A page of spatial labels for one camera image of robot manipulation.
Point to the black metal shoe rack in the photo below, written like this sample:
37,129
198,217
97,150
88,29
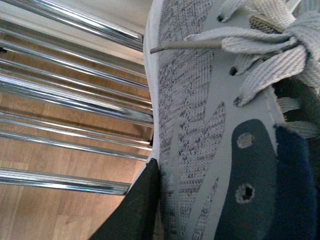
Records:
74,98

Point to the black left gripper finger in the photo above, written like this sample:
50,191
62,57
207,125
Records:
135,217

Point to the grey sneaker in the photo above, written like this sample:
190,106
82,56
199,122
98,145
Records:
235,89

